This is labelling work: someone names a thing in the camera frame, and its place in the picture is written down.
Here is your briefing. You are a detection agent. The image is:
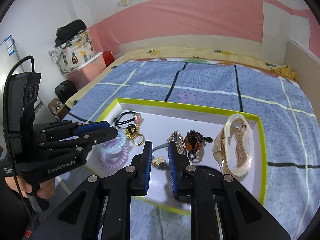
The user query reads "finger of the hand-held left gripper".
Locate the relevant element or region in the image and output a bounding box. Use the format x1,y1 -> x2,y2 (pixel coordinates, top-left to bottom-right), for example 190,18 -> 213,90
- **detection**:
34,120 -> 110,143
37,127 -> 118,153

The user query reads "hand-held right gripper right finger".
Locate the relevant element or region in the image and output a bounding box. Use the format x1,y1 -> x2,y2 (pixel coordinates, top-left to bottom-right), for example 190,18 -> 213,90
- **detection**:
168,142 -> 292,240

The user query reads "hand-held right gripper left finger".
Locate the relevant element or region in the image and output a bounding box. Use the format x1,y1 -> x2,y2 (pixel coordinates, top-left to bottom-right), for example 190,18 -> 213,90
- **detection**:
32,141 -> 153,240

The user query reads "small gold earring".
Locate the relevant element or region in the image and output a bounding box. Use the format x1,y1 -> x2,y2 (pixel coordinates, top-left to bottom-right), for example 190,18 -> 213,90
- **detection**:
152,156 -> 166,168

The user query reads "light blue spiral hair tie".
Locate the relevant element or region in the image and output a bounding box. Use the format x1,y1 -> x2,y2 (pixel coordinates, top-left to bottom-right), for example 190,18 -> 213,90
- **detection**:
103,129 -> 127,156

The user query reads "black and gold hair clip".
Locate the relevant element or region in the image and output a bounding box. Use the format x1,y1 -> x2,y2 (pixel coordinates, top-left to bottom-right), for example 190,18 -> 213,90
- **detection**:
124,124 -> 141,141

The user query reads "gold chain bracelet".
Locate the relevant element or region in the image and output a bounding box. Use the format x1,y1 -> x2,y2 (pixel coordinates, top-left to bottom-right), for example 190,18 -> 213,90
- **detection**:
166,130 -> 187,156

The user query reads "purple spiral hair tie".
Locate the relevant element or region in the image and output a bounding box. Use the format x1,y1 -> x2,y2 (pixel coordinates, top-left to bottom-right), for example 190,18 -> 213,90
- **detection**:
100,140 -> 129,170

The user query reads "brown beaded bracelet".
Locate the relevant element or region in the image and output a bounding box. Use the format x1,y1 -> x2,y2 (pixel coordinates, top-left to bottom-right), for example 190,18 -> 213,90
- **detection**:
184,130 -> 213,162

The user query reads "black perforated strap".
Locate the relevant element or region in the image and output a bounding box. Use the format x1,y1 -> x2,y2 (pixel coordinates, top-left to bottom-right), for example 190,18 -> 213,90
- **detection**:
175,164 -> 223,204

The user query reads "yellow-green shallow cardboard box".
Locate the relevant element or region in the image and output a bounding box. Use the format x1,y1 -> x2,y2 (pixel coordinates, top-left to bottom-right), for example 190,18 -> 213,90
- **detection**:
94,97 -> 269,216

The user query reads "person's left hand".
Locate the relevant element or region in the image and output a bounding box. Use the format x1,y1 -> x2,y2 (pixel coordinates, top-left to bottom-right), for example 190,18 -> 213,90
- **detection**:
4,176 -> 57,201

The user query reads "cardboard box with bottles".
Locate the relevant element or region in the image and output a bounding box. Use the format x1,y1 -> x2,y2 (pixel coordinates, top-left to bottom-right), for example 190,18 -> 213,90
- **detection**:
47,97 -> 71,121

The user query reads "black backpack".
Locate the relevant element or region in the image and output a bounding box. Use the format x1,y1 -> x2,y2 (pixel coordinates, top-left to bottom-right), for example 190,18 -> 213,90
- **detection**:
54,80 -> 78,104

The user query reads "pink plastic storage box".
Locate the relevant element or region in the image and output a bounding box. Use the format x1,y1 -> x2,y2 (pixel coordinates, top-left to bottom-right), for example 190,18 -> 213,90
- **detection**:
62,52 -> 107,91

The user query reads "translucent beige hair claw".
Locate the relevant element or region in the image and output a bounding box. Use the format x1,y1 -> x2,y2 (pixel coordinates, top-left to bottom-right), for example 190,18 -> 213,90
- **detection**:
212,113 -> 253,178

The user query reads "red box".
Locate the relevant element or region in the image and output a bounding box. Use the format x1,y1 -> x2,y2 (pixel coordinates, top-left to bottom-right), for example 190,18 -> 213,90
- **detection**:
102,51 -> 116,67

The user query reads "pineapple print fabric bag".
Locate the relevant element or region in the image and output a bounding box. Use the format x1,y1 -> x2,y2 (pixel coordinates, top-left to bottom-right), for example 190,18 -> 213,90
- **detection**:
48,30 -> 96,75

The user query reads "blue label sticker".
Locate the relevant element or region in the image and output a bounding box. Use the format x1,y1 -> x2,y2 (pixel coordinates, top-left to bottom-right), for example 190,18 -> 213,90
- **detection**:
4,34 -> 16,57

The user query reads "blue plaid blanket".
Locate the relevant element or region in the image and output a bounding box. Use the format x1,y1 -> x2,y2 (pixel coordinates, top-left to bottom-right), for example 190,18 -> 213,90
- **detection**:
46,59 -> 320,240

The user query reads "black bag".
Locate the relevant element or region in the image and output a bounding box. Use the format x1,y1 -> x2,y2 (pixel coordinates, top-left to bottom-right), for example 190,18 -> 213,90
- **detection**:
54,19 -> 87,48

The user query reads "yellow cloth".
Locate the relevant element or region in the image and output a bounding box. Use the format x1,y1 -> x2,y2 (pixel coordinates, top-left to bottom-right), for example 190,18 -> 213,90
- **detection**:
271,65 -> 299,82

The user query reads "beige bed headboard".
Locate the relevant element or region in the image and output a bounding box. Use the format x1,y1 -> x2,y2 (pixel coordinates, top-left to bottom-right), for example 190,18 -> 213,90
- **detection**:
283,40 -> 320,102

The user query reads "black hair tie pink bead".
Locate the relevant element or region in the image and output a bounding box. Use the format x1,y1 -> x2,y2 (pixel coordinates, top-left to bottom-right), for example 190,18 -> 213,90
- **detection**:
113,112 -> 143,130

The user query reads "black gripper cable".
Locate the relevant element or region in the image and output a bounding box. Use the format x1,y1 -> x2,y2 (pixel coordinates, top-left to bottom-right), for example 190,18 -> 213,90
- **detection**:
3,55 -> 38,227

